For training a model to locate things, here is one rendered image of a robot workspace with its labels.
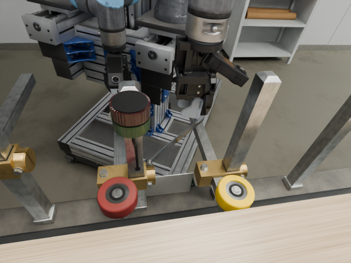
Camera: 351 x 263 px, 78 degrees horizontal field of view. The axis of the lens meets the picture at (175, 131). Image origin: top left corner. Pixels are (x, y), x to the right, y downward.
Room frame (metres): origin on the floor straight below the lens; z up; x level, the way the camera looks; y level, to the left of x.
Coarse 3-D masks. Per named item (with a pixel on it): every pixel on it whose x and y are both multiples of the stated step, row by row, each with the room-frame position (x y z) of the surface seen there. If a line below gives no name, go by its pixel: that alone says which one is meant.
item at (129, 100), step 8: (120, 96) 0.26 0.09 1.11; (128, 96) 0.27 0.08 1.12; (136, 96) 0.27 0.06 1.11; (144, 96) 0.27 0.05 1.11; (112, 104) 0.24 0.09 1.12; (120, 104) 0.24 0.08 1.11; (128, 104) 0.25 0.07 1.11; (136, 104) 0.25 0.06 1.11; (144, 104) 0.25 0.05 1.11; (128, 112) 0.23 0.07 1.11; (136, 112) 0.23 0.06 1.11; (136, 152) 0.27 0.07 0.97; (136, 160) 0.28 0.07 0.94; (136, 168) 0.28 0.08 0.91
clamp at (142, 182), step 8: (104, 168) 0.30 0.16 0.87; (112, 168) 0.30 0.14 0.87; (120, 168) 0.30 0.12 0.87; (144, 168) 0.31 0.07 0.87; (152, 168) 0.31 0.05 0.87; (112, 176) 0.28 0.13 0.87; (120, 176) 0.28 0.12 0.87; (128, 176) 0.28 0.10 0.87; (144, 176) 0.29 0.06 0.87; (152, 176) 0.29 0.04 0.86; (136, 184) 0.28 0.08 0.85; (144, 184) 0.28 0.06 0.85; (152, 184) 0.28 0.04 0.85
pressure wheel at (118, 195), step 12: (108, 180) 0.25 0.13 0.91; (120, 180) 0.25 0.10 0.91; (108, 192) 0.22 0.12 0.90; (120, 192) 0.22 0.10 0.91; (132, 192) 0.22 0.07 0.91; (108, 204) 0.19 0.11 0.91; (120, 204) 0.20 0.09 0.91; (132, 204) 0.20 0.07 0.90; (108, 216) 0.18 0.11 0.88; (120, 216) 0.18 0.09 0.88
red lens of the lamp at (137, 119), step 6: (132, 90) 0.28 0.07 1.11; (114, 114) 0.23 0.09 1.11; (120, 114) 0.23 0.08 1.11; (126, 114) 0.23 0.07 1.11; (132, 114) 0.23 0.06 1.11; (138, 114) 0.23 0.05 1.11; (144, 114) 0.24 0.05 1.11; (114, 120) 0.23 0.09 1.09; (120, 120) 0.23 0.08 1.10; (126, 120) 0.23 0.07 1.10; (132, 120) 0.23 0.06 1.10; (138, 120) 0.23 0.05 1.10; (144, 120) 0.24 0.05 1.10
